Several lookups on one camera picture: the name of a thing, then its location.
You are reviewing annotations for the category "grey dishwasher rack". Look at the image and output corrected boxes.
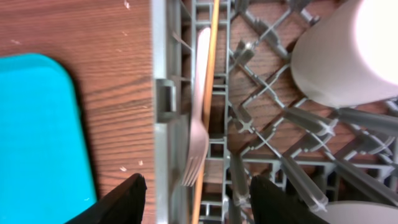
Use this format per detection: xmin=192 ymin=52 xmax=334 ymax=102
xmin=151 ymin=0 xmax=397 ymax=223

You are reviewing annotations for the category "grey bowl with rice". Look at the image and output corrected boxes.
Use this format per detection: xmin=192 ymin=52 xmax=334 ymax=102
xmin=314 ymin=201 xmax=398 ymax=224

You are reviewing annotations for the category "wooden chopstick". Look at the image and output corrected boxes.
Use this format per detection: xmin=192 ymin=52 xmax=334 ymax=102
xmin=191 ymin=0 xmax=220 ymax=224

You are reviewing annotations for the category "teal plastic tray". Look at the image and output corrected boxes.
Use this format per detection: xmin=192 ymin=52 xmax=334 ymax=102
xmin=1 ymin=54 xmax=97 ymax=223

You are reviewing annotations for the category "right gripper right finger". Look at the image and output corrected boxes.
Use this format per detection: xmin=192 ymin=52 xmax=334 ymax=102
xmin=249 ymin=175 xmax=328 ymax=224

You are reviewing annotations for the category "white plastic fork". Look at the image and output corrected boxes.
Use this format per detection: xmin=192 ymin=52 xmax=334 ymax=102
xmin=181 ymin=27 xmax=211 ymax=187

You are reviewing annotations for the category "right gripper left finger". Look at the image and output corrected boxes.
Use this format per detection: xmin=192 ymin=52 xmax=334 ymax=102
xmin=68 ymin=173 xmax=147 ymax=224

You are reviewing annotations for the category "white paper cup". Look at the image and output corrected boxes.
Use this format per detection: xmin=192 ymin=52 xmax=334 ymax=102
xmin=291 ymin=0 xmax=397 ymax=108

